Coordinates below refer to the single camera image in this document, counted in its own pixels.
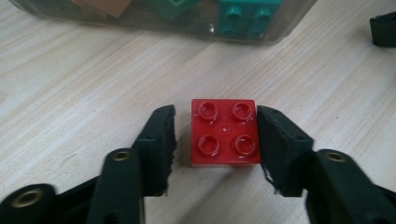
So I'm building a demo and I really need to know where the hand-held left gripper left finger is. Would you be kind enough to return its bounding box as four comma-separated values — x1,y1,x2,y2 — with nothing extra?
133,104,177,198

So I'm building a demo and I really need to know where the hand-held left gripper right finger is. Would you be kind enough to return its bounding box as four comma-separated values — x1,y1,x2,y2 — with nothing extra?
257,105,315,198

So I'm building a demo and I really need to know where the red toy block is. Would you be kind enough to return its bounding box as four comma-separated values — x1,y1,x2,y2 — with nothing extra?
190,98,262,168

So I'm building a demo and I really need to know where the clear brown storage box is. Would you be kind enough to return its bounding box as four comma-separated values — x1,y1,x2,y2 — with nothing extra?
8,0,318,45

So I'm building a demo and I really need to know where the light teal toy block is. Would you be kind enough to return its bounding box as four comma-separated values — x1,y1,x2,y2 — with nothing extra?
146,0,204,21

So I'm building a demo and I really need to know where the coral toy block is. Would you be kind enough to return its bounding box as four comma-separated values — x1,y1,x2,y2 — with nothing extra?
71,0,134,18

